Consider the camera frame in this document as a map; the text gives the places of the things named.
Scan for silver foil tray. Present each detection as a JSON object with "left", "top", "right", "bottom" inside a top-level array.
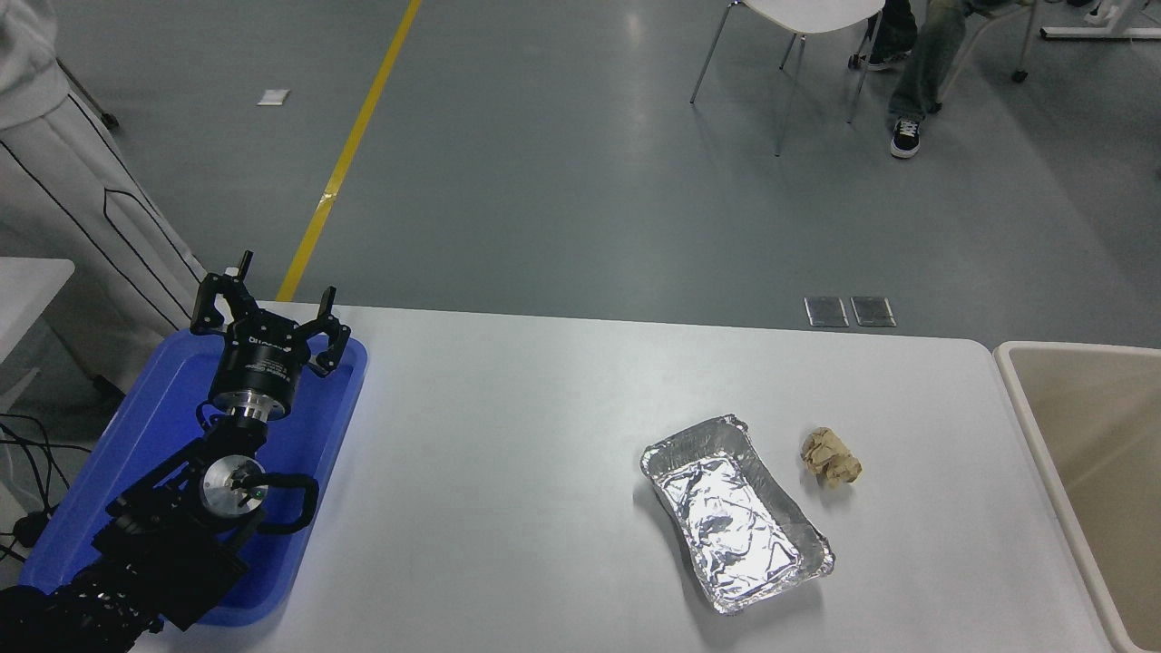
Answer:
[{"left": 639, "top": 414, "right": 835, "bottom": 616}]

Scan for seated person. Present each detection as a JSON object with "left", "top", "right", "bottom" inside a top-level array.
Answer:
[{"left": 848, "top": 0, "right": 1035, "bottom": 161}]

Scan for white rolling frame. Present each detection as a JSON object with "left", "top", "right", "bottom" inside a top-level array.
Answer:
[{"left": 56, "top": 59, "right": 121, "bottom": 130}]

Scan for white chair with metal legs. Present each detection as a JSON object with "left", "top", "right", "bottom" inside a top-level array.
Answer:
[{"left": 689, "top": 0, "right": 885, "bottom": 157}]

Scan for standing person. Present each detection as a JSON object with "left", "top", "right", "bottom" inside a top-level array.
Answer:
[{"left": 0, "top": 0, "right": 208, "bottom": 386}]

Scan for large pale bin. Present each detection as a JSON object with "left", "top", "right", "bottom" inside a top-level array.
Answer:
[{"left": 993, "top": 340, "right": 1161, "bottom": 653}]

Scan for blue plastic tray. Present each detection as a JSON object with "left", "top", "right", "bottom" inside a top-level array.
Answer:
[{"left": 18, "top": 326, "right": 368, "bottom": 629}]

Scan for white table base bar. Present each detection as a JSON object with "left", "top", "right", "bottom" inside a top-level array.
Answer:
[{"left": 1040, "top": 0, "right": 1161, "bottom": 42}]

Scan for chair legs with casters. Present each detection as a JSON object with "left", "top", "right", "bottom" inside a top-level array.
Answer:
[{"left": 939, "top": 0, "right": 1040, "bottom": 84}]

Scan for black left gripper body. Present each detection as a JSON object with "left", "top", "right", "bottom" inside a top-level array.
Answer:
[{"left": 209, "top": 317, "right": 311, "bottom": 409}]

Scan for yellow floor tape line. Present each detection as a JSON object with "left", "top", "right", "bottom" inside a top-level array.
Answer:
[{"left": 275, "top": 0, "right": 423, "bottom": 303}]

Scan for white side table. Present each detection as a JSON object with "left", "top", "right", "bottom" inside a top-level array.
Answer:
[{"left": 0, "top": 258, "right": 75, "bottom": 364}]

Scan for crumpled tan paper ball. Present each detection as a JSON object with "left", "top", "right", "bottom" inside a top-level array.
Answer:
[{"left": 800, "top": 425, "right": 863, "bottom": 488}]

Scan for black cables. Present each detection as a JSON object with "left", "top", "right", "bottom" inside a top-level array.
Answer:
[{"left": 0, "top": 414, "right": 93, "bottom": 563}]

